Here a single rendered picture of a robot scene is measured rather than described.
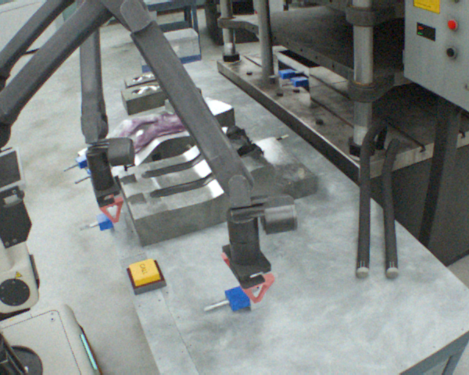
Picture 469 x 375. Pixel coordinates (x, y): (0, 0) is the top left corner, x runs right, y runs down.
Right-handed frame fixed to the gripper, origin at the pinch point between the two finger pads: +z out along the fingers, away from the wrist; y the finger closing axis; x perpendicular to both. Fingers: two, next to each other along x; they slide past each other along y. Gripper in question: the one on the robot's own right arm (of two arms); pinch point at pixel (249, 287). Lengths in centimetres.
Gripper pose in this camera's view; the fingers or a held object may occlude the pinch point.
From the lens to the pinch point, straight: 99.0
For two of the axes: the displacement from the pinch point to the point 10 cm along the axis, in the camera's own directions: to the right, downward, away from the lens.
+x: -9.2, 2.8, -2.7
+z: 0.9, 8.4, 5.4
